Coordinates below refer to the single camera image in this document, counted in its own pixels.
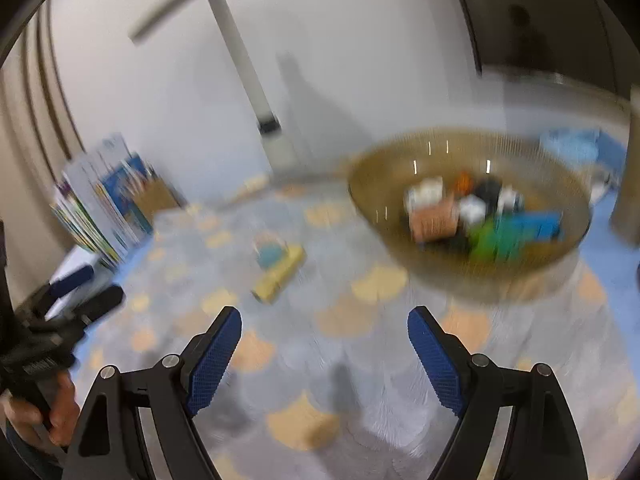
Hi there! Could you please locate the white desk lamp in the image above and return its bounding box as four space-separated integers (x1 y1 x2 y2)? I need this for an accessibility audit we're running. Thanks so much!
128 0 302 176

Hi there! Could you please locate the pink eraser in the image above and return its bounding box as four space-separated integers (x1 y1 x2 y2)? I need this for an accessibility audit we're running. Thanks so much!
409 196 459 244

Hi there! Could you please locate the wooden pen holder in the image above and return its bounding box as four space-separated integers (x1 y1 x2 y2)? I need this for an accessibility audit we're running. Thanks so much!
132 178 180 224

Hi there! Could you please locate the row of upright books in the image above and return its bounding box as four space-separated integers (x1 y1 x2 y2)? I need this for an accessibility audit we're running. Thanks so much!
52 133 157 268

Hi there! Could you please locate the dark monitor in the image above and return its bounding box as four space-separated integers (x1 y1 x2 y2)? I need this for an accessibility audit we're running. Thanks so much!
459 0 639 101

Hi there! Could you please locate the patterned fan-print table mat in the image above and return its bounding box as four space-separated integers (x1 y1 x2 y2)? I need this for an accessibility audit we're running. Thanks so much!
74 181 639 479

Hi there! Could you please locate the white cube charger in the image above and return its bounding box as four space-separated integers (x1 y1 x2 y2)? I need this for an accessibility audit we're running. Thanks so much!
458 195 487 229

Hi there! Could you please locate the yellow rectangular case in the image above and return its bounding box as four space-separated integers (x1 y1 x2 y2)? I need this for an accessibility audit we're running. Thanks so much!
252 245 306 304

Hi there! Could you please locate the teal green toy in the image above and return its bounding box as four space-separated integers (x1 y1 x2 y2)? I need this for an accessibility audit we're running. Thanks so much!
254 233 288 270

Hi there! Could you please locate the amber ribbed glass bowl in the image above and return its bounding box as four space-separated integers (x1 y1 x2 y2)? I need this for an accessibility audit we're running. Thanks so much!
347 128 592 294

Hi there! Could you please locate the person's left hand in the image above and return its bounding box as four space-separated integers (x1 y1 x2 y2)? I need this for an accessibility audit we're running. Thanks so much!
2 372 82 449

